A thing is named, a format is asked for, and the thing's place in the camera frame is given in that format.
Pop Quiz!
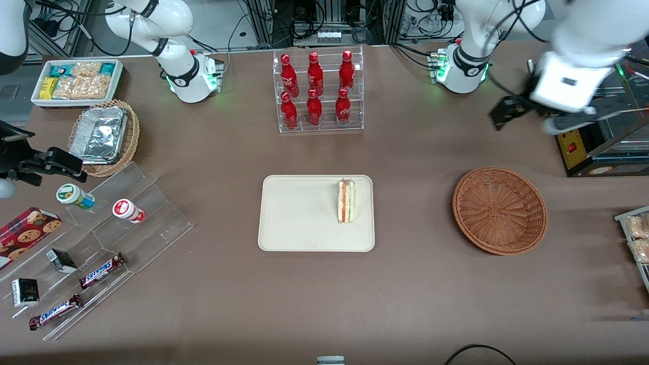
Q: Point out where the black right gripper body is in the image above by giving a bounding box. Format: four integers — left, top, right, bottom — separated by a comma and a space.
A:
0, 121, 49, 175

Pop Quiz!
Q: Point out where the triangular sandwich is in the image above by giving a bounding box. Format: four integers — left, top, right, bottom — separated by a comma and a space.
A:
337, 177, 356, 224

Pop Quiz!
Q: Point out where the aluminium foil tray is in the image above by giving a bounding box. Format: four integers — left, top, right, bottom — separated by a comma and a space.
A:
69, 106, 129, 165

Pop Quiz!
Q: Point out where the light wicker basket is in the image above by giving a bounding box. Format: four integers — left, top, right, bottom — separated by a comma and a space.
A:
68, 99, 140, 178

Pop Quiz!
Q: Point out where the brown wicker basket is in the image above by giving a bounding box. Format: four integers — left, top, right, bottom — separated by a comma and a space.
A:
452, 167, 548, 256

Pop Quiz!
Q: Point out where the grey metal snack tray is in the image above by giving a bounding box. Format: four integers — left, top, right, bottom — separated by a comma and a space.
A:
614, 205, 649, 294

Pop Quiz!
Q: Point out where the cream plastic tray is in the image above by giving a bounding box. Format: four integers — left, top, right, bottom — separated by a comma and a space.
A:
258, 175, 375, 252

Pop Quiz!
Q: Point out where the green lid white cup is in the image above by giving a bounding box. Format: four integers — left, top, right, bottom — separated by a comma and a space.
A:
56, 184, 96, 210

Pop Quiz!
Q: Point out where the white snack bin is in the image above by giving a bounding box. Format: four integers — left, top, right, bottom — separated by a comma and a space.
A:
30, 59, 124, 109

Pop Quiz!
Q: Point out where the red tartan cookie box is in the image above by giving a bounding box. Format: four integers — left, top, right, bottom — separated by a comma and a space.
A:
0, 206, 63, 271

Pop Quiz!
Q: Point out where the clear rice cracker bag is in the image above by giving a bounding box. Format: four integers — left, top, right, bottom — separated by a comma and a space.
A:
71, 62, 102, 80
81, 75, 113, 100
52, 76, 85, 100

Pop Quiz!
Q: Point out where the red lid white cup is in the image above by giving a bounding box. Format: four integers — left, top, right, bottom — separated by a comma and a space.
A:
112, 199, 147, 224

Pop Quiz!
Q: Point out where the small black box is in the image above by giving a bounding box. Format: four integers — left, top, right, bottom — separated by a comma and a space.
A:
46, 248, 78, 275
11, 278, 41, 308

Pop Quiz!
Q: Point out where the clear acrylic step display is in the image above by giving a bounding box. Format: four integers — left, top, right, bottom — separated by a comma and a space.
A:
0, 161, 194, 341

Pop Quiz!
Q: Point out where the snickers chocolate bar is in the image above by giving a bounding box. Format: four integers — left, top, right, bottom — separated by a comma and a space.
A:
28, 294, 84, 331
79, 252, 127, 290

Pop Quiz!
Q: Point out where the clear snack bag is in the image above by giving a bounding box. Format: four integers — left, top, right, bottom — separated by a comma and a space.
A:
628, 239, 649, 265
624, 213, 649, 240

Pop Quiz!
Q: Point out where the red cola bottle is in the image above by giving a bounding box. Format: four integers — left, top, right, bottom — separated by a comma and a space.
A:
280, 91, 299, 130
307, 52, 324, 97
306, 89, 323, 127
280, 54, 300, 98
335, 87, 351, 127
339, 50, 355, 92

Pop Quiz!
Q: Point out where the clear acrylic bottle rack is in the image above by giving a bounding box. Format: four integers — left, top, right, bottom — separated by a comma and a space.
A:
273, 46, 365, 134

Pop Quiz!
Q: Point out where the black cable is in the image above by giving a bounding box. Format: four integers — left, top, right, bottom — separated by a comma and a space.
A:
444, 344, 518, 365

